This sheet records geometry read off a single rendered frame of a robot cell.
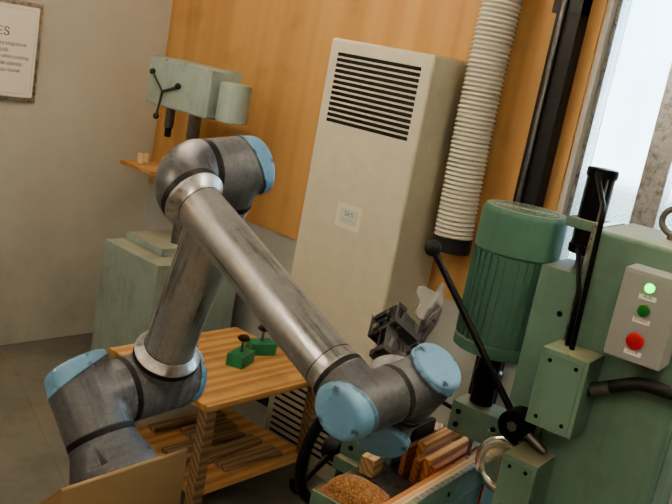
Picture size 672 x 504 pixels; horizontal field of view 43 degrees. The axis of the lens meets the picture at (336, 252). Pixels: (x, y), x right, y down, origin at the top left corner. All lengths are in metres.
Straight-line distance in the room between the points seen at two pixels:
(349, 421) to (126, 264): 2.89
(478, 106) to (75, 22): 2.14
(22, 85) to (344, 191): 1.72
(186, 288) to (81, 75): 2.87
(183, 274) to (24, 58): 2.73
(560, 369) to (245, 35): 3.07
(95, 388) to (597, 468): 1.02
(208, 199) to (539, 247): 0.66
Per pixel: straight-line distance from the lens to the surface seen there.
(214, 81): 3.82
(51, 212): 4.61
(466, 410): 1.88
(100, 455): 1.86
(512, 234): 1.72
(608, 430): 1.69
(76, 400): 1.89
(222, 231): 1.43
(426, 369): 1.31
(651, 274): 1.55
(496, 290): 1.75
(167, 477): 1.92
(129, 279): 4.03
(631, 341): 1.56
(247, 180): 1.61
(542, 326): 1.73
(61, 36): 4.47
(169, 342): 1.88
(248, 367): 3.32
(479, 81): 3.26
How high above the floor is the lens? 1.74
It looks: 13 degrees down
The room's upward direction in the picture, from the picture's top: 11 degrees clockwise
